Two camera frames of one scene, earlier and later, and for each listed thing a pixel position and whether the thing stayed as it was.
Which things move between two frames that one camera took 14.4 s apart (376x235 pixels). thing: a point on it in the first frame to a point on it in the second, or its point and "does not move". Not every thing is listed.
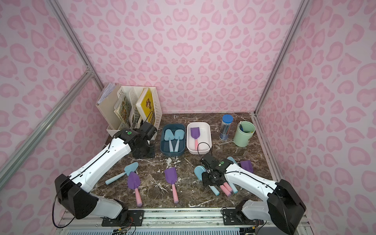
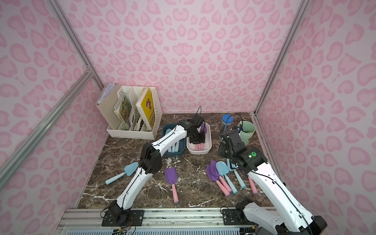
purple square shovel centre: x=171 y=176 does not move
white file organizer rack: x=138 y=104 does not move
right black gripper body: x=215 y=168 to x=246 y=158
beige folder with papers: x=105 y=105 does not move
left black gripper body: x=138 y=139 to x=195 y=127
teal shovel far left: x=131 y=167 does not move
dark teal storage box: x=165 y=150 does not move
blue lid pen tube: x=226 y=120 does not move
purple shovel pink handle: x=134 y=180 to x=203 y=127
